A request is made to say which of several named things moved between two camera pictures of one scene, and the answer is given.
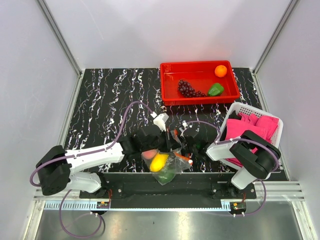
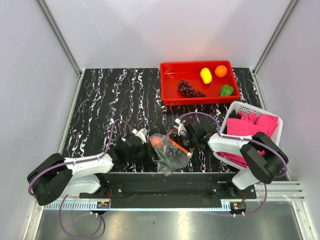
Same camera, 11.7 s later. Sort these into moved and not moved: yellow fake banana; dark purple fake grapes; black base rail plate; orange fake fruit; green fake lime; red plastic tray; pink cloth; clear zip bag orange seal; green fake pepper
Moved: yellow fake banana; green fake lime; green fake pepper; clear zip bag orange seal
Not moved: dark purple fake grapes; red plastic tray; pink cloth; orange fake fruit; black base rail plate
